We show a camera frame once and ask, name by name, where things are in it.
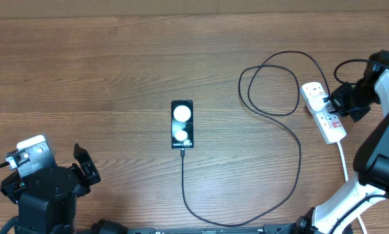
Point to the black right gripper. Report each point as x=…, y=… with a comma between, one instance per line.
x=336, y=101

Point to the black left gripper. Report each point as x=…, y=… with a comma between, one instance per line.
x=87, y=164

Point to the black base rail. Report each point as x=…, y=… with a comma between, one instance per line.
x=265, y=229

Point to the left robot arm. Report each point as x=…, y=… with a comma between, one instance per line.
x=43, y=216

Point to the brown cardboard backdrop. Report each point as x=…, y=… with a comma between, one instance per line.
x=22, y=9

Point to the white power strip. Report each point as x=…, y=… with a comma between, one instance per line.
x=328, y=123

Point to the black Galaxy flip phone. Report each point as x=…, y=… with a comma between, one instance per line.
x=182, y=124

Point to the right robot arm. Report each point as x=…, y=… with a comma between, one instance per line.
x=370, y=183

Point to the white charger plug adapter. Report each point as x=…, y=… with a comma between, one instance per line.
x=318, y=103

